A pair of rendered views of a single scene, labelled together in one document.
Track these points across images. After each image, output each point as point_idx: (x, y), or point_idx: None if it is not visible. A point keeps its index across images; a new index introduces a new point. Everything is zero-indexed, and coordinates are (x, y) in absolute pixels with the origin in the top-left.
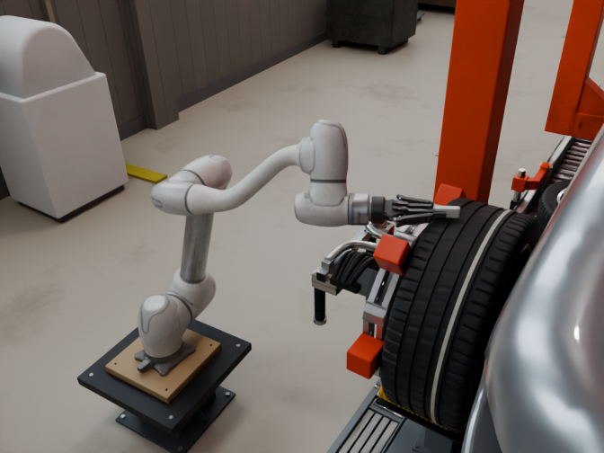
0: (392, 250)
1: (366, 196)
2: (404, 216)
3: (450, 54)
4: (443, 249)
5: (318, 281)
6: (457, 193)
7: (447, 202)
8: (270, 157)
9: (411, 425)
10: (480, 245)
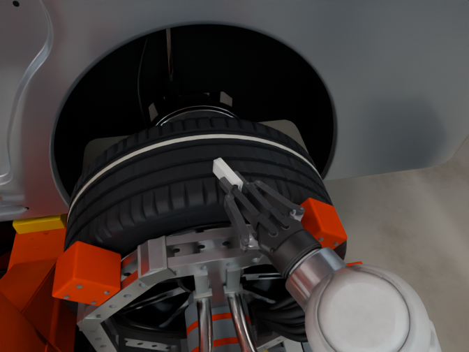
0: (329, 214)
1: (319, 253)
2: (287, 204)
3: None
4: (276, 171)
5: None
6: (87, 247)
7: (106, 264)
8: None
9: None
10: (248, 140)
